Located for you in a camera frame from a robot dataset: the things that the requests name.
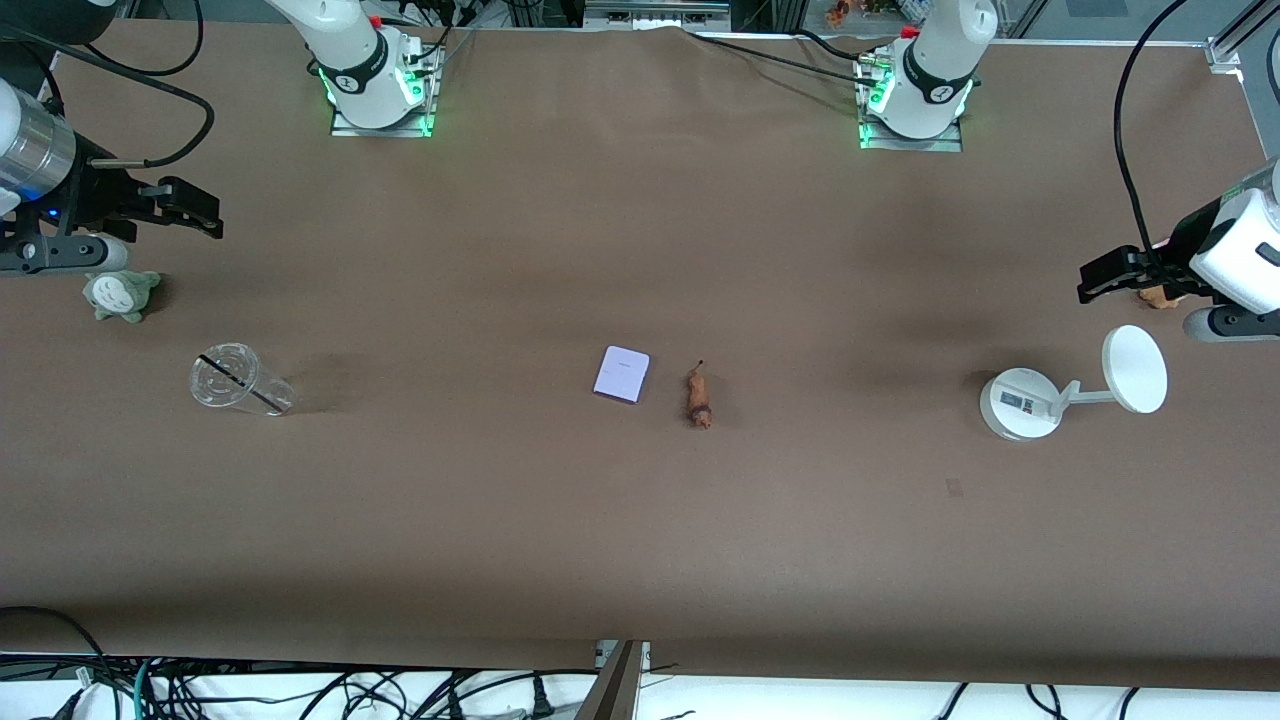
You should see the brown lion statue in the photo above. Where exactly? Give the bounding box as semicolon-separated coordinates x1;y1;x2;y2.
683;359;716;432

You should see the lavender phone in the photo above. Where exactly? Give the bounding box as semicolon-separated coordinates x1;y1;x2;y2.
592;345;652;405

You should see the grey totoro plush toy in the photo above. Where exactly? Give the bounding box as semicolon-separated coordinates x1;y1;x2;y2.
83;265;162;324

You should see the white round desk lamp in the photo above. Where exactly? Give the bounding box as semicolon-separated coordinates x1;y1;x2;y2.
978;324;1169;442

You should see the black drinking straw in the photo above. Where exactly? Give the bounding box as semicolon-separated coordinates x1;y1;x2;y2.
198;353;286;414

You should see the clear plastic cup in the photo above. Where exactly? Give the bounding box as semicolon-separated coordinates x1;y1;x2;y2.
190;342;298;418

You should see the brown table cover sheet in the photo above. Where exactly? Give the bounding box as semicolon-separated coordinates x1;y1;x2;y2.
0;18;1280;691

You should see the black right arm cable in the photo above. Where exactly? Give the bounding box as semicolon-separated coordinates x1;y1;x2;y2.
0;0;217;171

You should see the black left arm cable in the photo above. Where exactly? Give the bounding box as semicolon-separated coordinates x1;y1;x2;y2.
1113;0;1191;281

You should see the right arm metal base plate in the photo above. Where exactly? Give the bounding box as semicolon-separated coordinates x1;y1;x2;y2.
330;40;441;139

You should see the aluminium frame corner profile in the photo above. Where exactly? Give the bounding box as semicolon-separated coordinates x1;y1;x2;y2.
1205;0;1280;73

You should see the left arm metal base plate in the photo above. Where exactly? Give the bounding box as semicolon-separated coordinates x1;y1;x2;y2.
857;50;964;153

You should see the black cable to arm base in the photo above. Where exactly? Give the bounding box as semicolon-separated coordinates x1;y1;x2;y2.
685;28;883;83

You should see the thick black floor cable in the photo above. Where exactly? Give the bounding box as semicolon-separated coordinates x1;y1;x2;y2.
0;605;106;691

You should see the grey metal rail bracket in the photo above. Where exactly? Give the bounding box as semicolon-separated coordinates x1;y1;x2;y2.
583;0;733;31

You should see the aluminium frame post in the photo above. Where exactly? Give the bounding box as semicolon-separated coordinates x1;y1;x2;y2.
573;640;651;720

